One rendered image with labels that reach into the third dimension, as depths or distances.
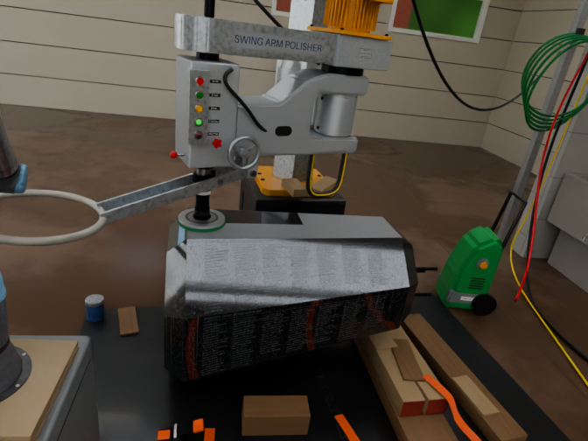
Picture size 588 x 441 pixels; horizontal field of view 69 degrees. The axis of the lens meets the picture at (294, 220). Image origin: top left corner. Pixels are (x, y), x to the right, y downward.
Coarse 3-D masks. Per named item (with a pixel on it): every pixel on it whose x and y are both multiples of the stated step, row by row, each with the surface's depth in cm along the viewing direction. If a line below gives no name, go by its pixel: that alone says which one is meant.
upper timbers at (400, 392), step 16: (400, 336) 240; (368, 352) 236; (384, 352) 226; (416, 352) 229; (384, 368) 216; (384, 384) 216; (400, 384) 206; (416, 384) 210; (400, 400) 199; (416, 400) 198; (432, 400) 200; (400, 416) 200
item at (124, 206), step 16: (240, 160) 201; (224, 176) 188; (240, 176) 192; (144, 192) 185; (160, 192) 188; (176, 192) 180; (192, 192) 184; (112, 208) 181; (128, 208) 173; (144, 208) 176
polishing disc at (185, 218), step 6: (186, 210) 202; (192, 210) 203; (210, 210) 205; (216, 210) 206; (180, 216) 195; (186, 216) 196; (216, 216) 200; (222, 216) 201; (180, 222) 192; (186, 222) 190; (192, 222) 191; (198, 222) 192; (204, 222) 192; (210, 222) 193; (216, 222) 194; (222, 222) 196; (198, 228) 189; (204, 228) 189
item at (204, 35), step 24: (192, 24) 154; (216, 24) 155; (240, 24) 160; (192, 48) 157; (216, 48) 159; (240, 48) 163; (264, 48) 168; (288, 48) 172; (312, 48) 178; (336, 48) 183; (360, 48) 187; (384, 48) 193; (336, 72) 193; (360, 72) 196
